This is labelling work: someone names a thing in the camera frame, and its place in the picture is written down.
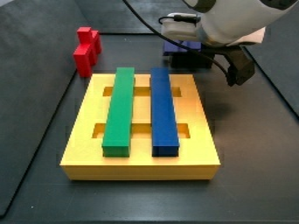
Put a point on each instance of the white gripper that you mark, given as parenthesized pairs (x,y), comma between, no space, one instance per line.
(183,26)

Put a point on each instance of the purple interlocking block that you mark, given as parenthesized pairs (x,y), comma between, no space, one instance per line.
(169,48)

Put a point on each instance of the yellow slotted board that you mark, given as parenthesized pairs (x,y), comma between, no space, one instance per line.
(197,160)

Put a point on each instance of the red interlocking block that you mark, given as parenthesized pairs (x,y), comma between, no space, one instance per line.
(85,54)

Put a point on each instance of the blue rectangular bar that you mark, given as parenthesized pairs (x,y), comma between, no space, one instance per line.
(164,131)

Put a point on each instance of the green rectangular bar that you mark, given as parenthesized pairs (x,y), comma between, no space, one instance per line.
(116,140)

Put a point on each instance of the black angle bracket fixture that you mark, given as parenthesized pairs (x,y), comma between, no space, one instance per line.
(188,60)

